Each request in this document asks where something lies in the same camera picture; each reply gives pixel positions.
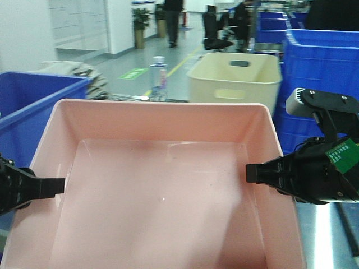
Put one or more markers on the pink plastic bin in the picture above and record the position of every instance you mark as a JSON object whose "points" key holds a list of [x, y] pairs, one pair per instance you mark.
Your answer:
{"points": [[156, 185]]}

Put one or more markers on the grey patterned cloth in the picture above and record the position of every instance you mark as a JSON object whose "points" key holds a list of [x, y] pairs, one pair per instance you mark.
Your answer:
{"points": [[97, 88]]}

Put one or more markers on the clear water bottle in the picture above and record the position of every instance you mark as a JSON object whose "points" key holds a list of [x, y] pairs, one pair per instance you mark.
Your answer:
{"points": [[158, 78]]}

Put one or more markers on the walking person in black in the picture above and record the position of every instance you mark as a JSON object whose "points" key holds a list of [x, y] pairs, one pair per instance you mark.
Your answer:
{"points": [[172, 8]]}

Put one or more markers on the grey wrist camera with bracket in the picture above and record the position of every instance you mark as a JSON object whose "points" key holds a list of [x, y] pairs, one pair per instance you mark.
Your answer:
{"points": [[333, 113]]}

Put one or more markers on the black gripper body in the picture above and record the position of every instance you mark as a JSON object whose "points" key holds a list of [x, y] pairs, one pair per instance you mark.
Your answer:
{"points": [[323, 172]]}

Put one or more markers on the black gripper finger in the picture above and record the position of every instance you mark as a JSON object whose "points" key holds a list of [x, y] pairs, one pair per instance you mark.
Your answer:
{"points": [[276, 173], [20, 186]]}

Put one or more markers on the blue crate on left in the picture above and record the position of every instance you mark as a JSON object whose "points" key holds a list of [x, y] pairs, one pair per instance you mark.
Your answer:
{"points": [[27, 100]]}

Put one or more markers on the black office chair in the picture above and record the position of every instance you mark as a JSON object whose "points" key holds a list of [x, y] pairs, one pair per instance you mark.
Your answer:
{"points": [[216, 33]]}

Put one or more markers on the blue crate on right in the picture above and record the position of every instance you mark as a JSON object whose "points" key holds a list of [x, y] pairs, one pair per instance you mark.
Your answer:
{"points": [[324, 60]]}

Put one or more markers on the cream plastic bin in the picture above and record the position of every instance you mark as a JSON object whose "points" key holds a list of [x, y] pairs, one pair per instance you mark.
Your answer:
{"points": [[235, 78]]}

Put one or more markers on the blue crate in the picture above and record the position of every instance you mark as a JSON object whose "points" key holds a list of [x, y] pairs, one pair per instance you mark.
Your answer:
{"points": [[27, 100], [324, 60]]}

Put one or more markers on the potted plant in gold pot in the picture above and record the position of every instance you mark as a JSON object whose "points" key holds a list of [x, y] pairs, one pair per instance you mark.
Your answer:
{"points": [[141, 20]]}

